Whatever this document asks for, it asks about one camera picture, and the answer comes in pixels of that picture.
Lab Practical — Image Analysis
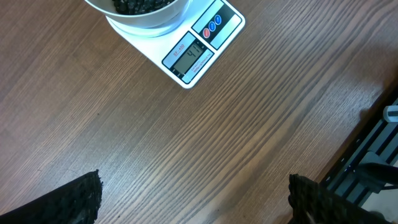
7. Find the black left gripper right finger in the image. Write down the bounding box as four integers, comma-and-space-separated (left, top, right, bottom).
288, 174, 390, 224

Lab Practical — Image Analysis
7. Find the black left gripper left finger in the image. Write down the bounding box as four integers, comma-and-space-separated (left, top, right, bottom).
1, 170, 103, 224

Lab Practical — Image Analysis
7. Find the white digital kitchen scale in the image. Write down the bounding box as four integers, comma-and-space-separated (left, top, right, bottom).
108, 0, 246, 89

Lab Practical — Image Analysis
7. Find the white bowl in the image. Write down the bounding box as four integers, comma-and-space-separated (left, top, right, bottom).
85, 0, 189, 28

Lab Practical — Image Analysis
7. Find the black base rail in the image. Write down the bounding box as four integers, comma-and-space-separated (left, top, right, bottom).
320, 95, 397, 206

